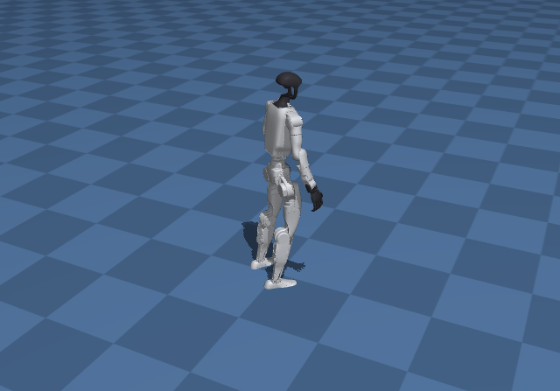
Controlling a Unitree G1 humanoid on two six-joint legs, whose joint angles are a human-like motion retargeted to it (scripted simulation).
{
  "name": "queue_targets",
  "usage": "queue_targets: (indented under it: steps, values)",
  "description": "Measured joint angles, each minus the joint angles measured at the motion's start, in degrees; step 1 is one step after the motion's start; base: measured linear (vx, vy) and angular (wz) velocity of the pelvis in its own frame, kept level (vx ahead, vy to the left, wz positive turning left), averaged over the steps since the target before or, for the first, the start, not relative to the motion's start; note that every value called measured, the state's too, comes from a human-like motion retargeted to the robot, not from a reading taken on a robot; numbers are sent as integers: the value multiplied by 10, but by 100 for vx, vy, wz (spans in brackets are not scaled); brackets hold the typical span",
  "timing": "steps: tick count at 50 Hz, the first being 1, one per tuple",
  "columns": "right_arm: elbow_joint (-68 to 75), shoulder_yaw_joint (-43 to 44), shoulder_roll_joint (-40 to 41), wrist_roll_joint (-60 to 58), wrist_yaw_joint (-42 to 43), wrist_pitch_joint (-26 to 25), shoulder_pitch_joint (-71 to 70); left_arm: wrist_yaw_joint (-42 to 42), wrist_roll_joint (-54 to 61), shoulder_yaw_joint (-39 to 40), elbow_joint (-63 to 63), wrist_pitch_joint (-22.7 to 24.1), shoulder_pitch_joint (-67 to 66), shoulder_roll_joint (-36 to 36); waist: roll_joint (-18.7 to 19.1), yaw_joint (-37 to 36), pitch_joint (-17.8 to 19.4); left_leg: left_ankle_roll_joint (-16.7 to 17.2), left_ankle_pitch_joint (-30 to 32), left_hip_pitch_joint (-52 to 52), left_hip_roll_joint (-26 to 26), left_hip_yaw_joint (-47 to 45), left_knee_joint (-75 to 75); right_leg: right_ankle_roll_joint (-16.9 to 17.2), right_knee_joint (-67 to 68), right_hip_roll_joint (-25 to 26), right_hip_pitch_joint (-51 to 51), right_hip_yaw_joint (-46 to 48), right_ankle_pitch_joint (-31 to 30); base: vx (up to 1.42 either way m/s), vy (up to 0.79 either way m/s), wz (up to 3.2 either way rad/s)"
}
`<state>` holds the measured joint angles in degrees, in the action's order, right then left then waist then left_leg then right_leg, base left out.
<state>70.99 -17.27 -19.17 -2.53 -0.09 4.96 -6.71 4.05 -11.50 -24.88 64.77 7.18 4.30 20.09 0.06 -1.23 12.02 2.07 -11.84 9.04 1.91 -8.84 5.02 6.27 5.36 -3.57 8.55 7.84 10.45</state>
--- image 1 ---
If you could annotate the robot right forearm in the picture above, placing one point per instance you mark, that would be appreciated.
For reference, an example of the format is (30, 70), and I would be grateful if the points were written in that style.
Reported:
(304, 169)

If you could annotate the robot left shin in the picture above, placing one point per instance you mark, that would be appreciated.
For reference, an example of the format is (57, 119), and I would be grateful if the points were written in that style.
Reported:
(264, 237)

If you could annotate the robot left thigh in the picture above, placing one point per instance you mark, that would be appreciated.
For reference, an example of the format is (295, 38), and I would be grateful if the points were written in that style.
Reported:
(268, 218)

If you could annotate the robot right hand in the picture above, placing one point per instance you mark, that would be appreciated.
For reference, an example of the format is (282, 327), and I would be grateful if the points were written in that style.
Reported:
(316, 197)

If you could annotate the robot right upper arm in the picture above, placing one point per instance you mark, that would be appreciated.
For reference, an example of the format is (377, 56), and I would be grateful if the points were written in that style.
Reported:
(294, 123)

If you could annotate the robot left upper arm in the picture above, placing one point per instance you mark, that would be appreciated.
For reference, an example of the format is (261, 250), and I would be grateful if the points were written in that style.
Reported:
(266, 106)

